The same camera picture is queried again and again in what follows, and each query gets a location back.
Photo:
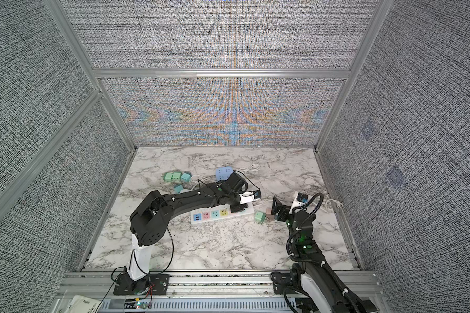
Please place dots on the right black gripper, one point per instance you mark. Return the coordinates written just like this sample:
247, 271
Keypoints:
279, 208

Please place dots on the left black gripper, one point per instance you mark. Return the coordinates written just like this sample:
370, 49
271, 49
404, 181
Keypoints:
239, 208

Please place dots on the long white power strip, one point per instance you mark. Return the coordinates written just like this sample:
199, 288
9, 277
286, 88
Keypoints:
213, 214

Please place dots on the green plug cube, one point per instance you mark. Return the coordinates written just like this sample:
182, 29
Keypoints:
168, 176
176, 176
259, 217

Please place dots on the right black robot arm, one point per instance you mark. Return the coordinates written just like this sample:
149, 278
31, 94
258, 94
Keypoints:
312, 285

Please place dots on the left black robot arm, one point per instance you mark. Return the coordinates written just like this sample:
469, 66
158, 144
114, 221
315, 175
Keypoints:
150, 219

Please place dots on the blue square power strip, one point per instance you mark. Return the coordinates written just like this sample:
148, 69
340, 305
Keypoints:
222, 174

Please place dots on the pink plug cube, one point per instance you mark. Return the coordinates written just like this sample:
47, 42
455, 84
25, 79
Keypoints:
269, 214

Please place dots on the teal plug cube lower-left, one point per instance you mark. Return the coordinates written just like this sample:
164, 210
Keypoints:
178, 189

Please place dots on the white label box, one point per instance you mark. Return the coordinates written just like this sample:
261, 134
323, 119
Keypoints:
83, 304

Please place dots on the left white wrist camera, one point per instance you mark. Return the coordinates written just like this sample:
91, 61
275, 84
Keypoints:
250, 196

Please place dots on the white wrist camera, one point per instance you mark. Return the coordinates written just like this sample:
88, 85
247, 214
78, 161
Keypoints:
250, 196
299, 202

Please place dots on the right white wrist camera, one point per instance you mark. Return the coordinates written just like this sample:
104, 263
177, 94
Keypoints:
299, 202

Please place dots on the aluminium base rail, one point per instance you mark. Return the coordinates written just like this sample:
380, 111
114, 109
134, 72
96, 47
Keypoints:
187, 291

